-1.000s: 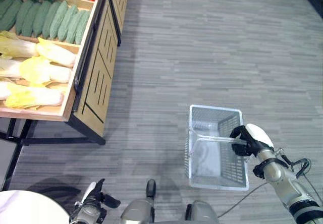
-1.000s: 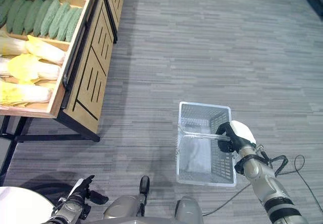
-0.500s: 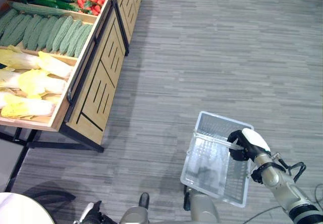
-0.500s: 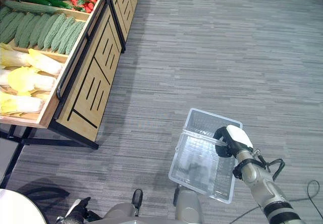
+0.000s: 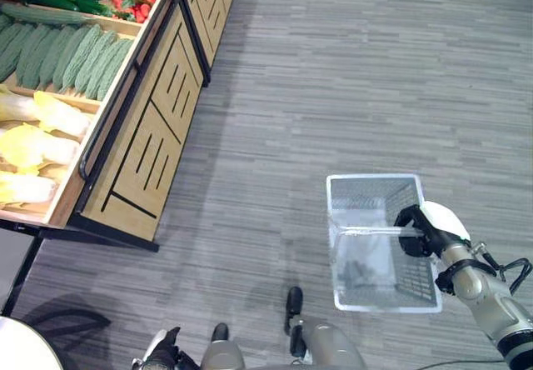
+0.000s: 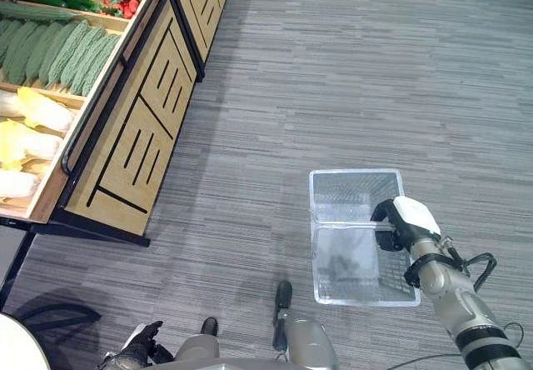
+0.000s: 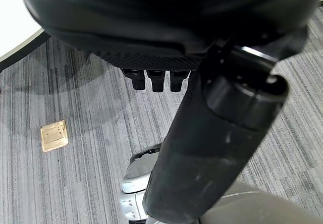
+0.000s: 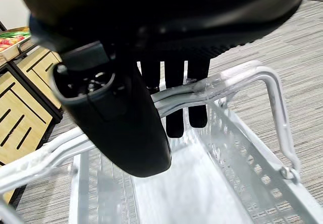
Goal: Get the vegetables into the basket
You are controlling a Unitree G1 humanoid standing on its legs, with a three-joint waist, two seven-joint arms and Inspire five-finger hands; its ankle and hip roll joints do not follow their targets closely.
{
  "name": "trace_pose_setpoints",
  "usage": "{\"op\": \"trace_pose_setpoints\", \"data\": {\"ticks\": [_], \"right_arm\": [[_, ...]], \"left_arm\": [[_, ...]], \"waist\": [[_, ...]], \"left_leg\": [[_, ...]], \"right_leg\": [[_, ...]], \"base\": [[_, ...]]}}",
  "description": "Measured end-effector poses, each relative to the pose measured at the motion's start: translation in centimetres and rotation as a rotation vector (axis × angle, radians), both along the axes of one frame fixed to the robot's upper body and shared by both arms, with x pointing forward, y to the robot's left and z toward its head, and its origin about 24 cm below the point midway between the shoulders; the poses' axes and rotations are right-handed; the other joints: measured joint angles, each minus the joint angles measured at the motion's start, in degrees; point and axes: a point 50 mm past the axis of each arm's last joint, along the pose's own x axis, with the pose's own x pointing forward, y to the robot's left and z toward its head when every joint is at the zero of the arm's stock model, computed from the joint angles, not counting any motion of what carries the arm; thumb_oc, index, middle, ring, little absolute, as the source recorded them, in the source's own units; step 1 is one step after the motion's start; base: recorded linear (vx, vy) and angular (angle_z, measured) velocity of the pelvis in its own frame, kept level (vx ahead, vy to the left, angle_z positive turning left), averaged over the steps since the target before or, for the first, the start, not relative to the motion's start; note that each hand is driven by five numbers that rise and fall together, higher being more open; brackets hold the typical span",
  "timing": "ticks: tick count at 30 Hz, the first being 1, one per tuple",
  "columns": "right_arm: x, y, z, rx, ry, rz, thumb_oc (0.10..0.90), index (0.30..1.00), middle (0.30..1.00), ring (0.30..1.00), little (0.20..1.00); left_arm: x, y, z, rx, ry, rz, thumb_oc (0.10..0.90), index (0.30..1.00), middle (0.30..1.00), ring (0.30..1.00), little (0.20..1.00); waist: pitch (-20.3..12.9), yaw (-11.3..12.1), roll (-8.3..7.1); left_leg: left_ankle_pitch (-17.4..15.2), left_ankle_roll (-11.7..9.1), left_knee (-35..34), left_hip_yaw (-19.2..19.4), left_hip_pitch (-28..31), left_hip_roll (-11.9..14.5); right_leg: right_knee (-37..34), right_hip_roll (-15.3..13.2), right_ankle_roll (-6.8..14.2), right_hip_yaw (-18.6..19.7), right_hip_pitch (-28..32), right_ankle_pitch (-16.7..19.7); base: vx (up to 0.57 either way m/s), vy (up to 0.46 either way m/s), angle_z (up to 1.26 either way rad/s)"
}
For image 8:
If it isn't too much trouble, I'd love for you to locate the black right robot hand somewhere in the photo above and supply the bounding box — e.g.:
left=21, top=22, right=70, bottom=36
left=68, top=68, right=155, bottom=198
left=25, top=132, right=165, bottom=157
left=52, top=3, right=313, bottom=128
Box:
left=18, top=0, right=309, bottom=178

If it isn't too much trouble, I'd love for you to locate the white plastic shopping basket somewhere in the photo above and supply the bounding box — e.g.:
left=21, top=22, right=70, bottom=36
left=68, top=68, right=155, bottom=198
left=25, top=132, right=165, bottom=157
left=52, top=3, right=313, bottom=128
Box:
left=0, top=60, right=323, bottom=224

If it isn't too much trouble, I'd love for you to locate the green vegetables pile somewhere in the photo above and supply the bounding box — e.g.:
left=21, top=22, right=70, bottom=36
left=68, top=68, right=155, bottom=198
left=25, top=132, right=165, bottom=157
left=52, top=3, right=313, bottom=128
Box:
left=0, top=30, right=31, bottom=39

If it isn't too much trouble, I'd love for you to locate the red vegetables pile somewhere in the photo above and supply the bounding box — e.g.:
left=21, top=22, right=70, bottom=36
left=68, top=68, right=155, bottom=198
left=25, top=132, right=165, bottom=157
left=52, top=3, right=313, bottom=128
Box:
left=0, top=35, right=26, bottom=53

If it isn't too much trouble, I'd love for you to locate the black metal hook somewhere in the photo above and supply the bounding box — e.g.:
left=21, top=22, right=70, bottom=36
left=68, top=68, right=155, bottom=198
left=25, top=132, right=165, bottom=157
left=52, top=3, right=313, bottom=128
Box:
left=17, top=38, right=38, bottom=59

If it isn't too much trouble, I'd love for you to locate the wooden produce display stand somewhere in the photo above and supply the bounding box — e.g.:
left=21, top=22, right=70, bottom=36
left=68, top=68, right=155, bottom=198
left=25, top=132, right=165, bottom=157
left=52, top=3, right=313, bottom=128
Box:
left=0, top=22, right=64, bottom=204

